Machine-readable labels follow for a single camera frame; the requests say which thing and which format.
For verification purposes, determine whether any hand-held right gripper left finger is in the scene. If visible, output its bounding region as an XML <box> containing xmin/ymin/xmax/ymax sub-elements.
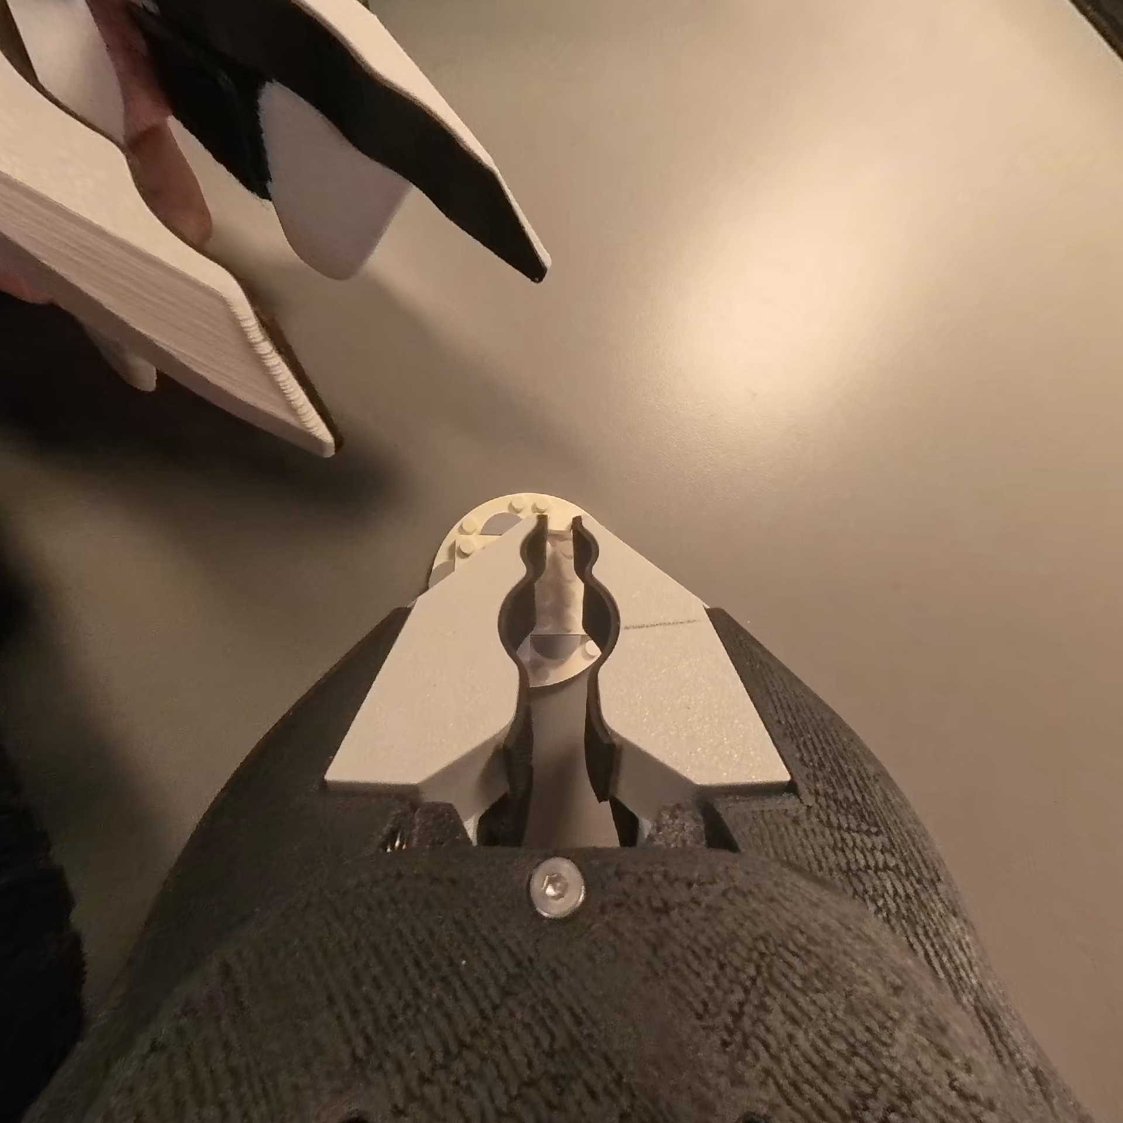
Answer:
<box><xmin>321</xmin><ymin>515</ymin><xmax>549</xmax><ymax>847</ymax></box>

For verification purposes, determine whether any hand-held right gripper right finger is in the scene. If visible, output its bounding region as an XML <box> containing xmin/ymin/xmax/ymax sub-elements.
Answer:
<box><xmin>571</xmin><ymin>515</ymin><xmax>798</xmax><ymax>847</ymax></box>

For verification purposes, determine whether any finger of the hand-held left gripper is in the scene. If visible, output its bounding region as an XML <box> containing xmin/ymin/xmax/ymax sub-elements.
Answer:
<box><xmin>0</xmin><ymin>53</ymin><xmax>341</xmax><ymax>460</ymax></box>
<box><xmin>153</xmin><ymin>0</ymin><xmax>553</xmax><ymax>285</ymax></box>

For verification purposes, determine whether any white round lego plate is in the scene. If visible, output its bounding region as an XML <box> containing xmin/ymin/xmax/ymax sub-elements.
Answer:
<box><xmin>429</xmin><ymin>492</ymin><xmax>617</xmax><ymax>697</ymax></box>

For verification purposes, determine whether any person's left hand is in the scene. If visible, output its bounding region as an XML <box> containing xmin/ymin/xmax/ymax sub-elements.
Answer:
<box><xmin>96</xmin><ymin>0</ymin><xmax>214</xmax><ymax>253</ymax></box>

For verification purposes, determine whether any person's black sweater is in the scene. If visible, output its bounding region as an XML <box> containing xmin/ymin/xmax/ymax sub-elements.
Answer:
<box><xmin>0</xmin><ymin>729</ymin><xmax>89</xmax><ymax>1115</ymax></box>

